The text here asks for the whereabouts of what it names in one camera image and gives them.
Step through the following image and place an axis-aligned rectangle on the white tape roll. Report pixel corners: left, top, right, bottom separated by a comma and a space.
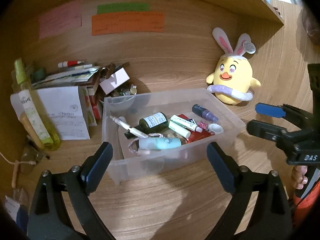
207, 123, 224, 134

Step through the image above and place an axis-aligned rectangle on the dark purple bottle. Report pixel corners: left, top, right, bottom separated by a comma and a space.
192, 104, 219, 123

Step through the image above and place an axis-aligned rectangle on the red packet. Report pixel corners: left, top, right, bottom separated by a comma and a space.
178, 114, 213, 143

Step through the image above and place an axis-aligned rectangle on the white tube with cap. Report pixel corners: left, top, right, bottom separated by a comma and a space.
170, 115, 203, 133

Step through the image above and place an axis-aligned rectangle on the dark green glass bottle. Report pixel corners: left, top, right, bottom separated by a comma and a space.
135, 112, 169, 134

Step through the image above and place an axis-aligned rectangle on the light blue white tube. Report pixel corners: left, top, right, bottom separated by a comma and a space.
138, 137, 182, 150

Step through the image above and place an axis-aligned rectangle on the person's right hand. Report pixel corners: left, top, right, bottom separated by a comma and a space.
291, 165, 308, 190

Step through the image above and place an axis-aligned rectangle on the white blue carton box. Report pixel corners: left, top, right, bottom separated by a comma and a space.
4, 196, 29, 232

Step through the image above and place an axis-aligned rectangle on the yellow chick plush toy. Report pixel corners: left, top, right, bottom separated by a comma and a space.
206, 27, 261, 105

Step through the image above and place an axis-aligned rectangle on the beige tube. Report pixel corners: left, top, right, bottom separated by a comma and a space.
19, 112, 44, 150

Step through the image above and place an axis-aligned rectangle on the yellow-green spray bottle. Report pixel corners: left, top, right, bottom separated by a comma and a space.
14, 58, 61, 151

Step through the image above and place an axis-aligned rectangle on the white folded paper sheet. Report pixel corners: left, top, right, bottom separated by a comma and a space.
10, 86, 90, 141

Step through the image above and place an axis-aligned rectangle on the clear plastic storage bin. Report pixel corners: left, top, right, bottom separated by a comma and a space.
101, 87, 247, 185

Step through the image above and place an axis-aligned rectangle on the glass bowl of trinkets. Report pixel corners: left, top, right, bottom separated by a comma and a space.
103, 84, 137, 112

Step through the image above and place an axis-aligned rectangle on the stack of papers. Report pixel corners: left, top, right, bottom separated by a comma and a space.
32, 64, 100, 88

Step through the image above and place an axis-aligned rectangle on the small white cardboard box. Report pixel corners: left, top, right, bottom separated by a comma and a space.
99, 68, 130, 95

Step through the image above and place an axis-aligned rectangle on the red white marker pen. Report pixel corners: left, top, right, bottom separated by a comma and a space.
58, 61, 84, 68

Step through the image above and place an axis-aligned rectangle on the green sticky note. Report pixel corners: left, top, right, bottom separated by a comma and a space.
97, 2, 150, 14

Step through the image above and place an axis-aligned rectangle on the orange sticky note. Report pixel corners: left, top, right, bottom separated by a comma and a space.
92, 11, 165, 36

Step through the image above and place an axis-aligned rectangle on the pink sticky note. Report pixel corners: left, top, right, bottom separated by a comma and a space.
39, 1, 82, 39

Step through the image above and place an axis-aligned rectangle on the white cable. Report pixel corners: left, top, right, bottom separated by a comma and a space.
0, 152, 37, 166

